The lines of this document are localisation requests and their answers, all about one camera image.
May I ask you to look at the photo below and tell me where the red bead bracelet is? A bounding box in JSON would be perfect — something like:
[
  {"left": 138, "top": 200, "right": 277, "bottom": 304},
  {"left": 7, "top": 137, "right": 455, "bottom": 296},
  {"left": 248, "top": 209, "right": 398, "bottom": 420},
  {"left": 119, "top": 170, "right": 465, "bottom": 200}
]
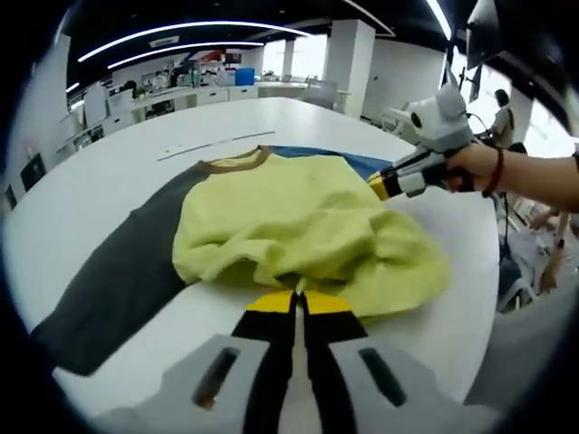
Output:
[{"left": 482, "top": 146, "right": 506, "bottom": 199}]

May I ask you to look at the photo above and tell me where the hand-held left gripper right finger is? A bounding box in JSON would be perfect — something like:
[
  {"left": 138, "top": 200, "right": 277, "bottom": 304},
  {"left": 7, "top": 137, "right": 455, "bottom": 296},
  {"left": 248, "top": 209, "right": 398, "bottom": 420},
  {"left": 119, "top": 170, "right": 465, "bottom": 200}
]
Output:
[{"left": 300, "top": 292, "right": 454, "bottom": 434}]

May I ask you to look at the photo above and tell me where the yellow colour-block shirt garment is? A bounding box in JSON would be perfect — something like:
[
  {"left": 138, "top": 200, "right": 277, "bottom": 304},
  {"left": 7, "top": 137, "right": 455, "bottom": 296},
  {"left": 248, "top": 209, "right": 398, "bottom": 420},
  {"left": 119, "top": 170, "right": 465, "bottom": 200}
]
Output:
[{"left": 31, "top": 144, "right": 453, "bottom": 376}]

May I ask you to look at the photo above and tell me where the bright window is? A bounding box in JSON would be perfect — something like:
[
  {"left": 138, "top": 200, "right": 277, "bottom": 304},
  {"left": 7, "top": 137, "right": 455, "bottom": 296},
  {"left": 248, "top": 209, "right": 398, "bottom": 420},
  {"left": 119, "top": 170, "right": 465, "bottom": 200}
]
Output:
[{"left": 261, "top": 33, "right": 327, "bottom": 82}]

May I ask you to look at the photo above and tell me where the long ceiling light strip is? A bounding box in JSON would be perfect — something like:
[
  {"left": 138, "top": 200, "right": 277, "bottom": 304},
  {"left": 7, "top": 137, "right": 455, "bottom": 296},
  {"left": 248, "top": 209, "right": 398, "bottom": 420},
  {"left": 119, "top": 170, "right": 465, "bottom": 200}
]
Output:
[
  {"left": 78, "top": 20, "right": 314, "bottom": 62},
  {"left": 108, "top": 41, "right": 266, "bottom": 71}
]

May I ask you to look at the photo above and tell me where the person's right hand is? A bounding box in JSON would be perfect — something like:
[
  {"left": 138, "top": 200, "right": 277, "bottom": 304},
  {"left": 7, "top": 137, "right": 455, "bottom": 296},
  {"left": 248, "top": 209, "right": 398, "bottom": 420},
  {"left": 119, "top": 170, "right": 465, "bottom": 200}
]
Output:
[{"left": 444, "top": 143, "right": 499, "bottom": 194}]

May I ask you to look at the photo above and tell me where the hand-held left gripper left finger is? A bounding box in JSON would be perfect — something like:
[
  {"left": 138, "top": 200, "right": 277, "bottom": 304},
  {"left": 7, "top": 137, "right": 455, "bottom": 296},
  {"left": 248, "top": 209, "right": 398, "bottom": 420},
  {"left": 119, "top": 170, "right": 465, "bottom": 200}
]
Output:
[{"left": 159, "top": 290, "right": 299, "bottom": 434}]

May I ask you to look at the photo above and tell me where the black monitor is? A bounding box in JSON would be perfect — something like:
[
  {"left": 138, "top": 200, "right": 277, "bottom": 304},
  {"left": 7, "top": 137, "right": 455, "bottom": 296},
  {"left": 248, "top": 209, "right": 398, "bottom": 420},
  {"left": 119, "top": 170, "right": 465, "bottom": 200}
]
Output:
[{"left": 19, "top": 152, "right": 47, "bottom": 193}]

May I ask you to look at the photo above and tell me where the white square pillar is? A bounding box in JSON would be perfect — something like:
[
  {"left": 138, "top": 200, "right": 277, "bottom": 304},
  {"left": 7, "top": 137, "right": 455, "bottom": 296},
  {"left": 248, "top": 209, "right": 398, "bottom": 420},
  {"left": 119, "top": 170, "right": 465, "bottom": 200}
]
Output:
[{"left": 323, "top": 20, "right": 376, "bottom": 117}]

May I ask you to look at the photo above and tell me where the white cabinet row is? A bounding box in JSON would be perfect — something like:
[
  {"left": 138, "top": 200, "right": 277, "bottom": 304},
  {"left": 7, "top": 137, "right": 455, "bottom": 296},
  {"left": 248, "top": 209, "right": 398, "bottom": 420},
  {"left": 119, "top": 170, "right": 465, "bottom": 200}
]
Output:
[{"left": 67, "top": 83, "right": 260, "bottom": 146}]

